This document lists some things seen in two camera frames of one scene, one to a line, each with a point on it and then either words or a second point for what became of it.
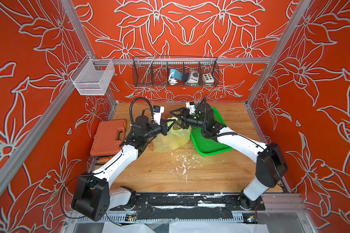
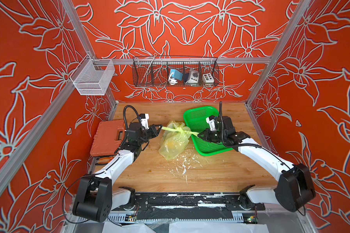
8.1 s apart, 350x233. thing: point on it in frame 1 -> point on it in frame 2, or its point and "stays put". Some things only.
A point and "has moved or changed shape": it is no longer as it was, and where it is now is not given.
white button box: x=207 y=78 stays put
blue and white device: x=174 y=75 stays put
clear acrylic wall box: x=92 y=76 stays put
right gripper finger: x=176 y=112 -> x=205 y=135
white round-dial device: x=193 y=76 stays put
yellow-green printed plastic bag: x=175 y=138 has moved or changed shape
